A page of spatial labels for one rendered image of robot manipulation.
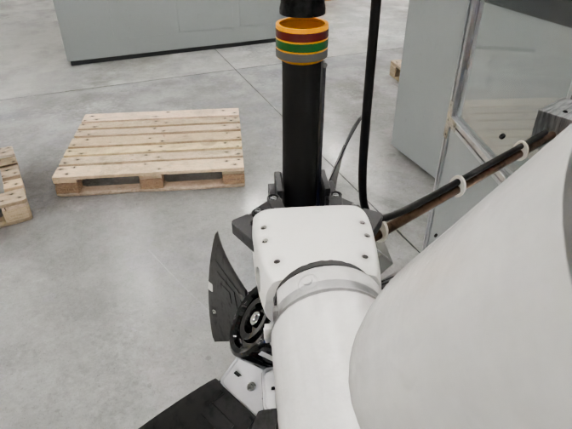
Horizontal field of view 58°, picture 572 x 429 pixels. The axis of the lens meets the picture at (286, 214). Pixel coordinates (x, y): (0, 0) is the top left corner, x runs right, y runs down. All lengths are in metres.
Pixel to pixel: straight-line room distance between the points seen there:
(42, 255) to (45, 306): 0.42
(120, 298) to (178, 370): 0.57
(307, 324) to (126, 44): 5.81
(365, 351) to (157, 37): 5.97
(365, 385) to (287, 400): 0.15
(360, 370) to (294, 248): 0.24
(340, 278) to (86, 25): 5.72
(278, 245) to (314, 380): 0.14
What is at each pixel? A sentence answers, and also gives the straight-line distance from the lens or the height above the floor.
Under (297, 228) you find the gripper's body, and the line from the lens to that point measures 0.42.
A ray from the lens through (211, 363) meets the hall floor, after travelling 2.30.
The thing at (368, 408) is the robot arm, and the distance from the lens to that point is 0.16.
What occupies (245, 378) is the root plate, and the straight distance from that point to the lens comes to 0.81.
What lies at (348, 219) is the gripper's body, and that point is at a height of 1.51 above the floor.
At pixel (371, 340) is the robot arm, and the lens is 0.16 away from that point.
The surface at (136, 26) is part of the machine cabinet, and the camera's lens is 6.03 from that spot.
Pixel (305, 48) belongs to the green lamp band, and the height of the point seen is 1.64.
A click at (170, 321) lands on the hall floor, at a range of 2.50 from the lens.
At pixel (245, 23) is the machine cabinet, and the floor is 0.26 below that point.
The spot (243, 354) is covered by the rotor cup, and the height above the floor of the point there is 1.21.
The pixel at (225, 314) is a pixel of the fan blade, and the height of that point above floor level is 1.04.
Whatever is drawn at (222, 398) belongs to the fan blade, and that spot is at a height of 1.09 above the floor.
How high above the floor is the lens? 1.75
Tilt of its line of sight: 34 degrees down
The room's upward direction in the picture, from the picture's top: straight up
